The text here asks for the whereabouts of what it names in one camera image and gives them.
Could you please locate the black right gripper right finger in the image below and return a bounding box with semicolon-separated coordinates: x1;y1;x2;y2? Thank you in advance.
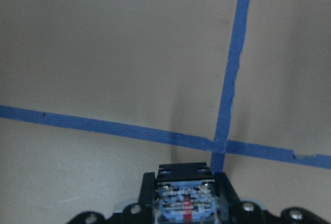
214;172;240;208

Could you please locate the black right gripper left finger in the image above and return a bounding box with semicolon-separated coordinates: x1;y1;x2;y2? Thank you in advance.
138;172;157;208

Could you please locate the yellow push button switch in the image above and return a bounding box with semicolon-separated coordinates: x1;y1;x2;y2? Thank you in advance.
154;162;221;223

